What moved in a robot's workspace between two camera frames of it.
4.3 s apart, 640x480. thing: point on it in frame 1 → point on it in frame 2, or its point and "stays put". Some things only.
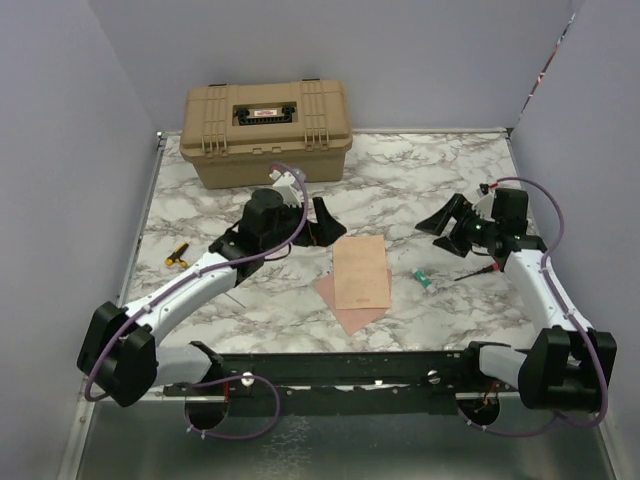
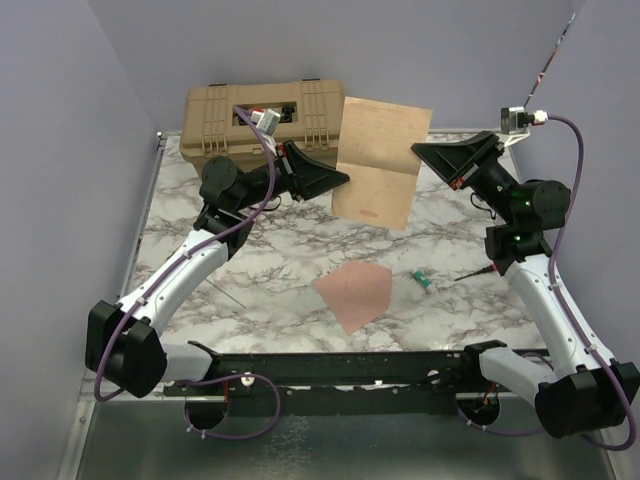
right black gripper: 458,206 → 456,162
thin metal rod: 234,299 stays put
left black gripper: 320,233 → 311,178
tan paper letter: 360,272 → 376,155
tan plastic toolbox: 235,133 stays put
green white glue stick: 424,280 stays put
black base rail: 352,383 stays put
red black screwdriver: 494,267 stays put
